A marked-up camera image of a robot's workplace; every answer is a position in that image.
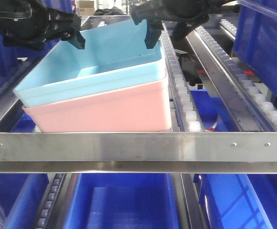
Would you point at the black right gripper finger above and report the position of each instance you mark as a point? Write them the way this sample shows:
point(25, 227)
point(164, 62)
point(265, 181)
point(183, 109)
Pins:
point(182, 29)
point(153, 33)

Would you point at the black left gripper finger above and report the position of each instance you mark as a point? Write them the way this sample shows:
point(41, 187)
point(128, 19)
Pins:
point(74, 38)

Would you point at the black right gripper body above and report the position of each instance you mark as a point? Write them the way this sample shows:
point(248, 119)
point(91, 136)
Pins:
point(186, 11)

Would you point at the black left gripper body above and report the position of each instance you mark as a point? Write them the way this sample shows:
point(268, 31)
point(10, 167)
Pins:
point(30, 23)

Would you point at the light blue plastic box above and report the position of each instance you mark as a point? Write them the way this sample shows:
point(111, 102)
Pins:
point(115, 56)

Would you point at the pink plastic box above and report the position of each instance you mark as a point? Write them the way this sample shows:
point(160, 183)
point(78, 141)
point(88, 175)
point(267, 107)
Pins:
point(139, 108)

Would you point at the cardboard box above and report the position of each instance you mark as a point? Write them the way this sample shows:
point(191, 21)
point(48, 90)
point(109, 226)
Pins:
point(85, 7)

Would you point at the blue bins on left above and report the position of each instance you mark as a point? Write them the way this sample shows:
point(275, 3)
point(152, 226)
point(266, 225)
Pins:
point(9, 63)

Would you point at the blue bin on right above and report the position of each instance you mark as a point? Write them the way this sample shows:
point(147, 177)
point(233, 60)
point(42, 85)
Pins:
point(256, 39)

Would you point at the blue bin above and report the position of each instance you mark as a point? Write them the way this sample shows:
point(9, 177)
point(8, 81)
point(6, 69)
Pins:
point(256, 39)
point(20, 197)
point(238, 201)
point(122, 201)

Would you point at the blue bin middle level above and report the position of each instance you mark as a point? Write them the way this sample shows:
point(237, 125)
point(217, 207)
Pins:
point(213, 113)

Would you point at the white roller conveyor track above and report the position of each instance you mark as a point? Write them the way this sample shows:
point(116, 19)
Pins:
point(186, 112)

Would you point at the grey roller track lower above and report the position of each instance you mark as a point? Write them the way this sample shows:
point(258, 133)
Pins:
point(50, 201)

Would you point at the blue bin lower centre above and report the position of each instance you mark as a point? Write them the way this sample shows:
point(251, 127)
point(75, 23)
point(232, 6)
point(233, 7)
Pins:
point(122, 201)

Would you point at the blue bin lower left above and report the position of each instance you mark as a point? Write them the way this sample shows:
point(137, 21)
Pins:
point(20, 197)

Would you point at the blue bin lower right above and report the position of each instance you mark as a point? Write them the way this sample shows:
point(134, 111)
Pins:
point(238, 201)

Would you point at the metal shelf rack frame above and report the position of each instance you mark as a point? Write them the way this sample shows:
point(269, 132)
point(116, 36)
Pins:
point(179, 152)

